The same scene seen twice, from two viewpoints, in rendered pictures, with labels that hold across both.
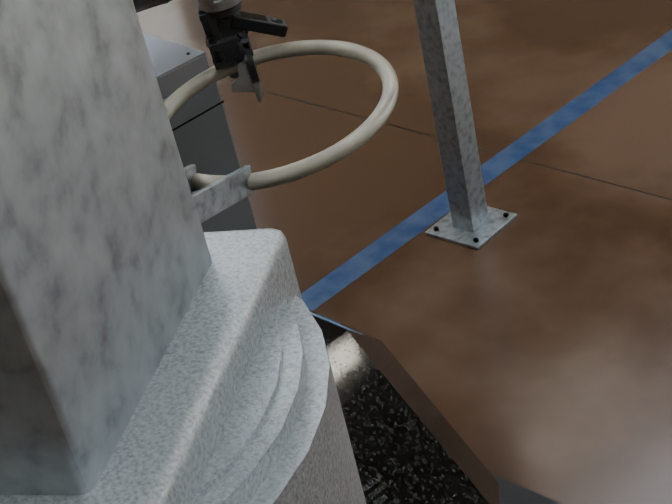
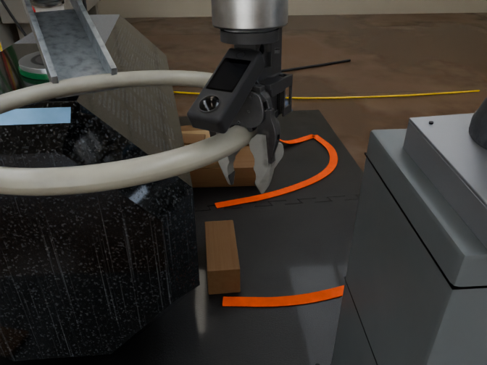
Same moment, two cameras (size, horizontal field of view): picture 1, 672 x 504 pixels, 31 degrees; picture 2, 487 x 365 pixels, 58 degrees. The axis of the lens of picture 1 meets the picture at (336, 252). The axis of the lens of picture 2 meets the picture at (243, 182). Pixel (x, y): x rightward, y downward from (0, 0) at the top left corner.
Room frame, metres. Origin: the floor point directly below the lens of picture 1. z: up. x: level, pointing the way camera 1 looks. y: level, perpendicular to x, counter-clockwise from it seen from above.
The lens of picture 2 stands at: (2.60, -0.35, 1.24)
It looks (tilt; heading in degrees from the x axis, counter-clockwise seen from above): 32 degrees down; 123
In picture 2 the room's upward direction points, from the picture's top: straight up
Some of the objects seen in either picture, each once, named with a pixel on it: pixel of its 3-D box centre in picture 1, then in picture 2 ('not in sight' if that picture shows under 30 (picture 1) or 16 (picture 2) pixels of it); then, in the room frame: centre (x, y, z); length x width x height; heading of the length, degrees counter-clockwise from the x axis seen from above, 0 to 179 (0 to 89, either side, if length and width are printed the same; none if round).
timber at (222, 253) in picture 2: not in sight; (221, 255); (1.80, 0.70, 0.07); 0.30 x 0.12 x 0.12; 129
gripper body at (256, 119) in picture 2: (227, 33); (253, 77); (2.31, 0.11, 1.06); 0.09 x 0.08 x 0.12; 91
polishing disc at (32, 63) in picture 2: not in sight; (61, 59); (1.52, 0.37, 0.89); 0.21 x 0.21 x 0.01
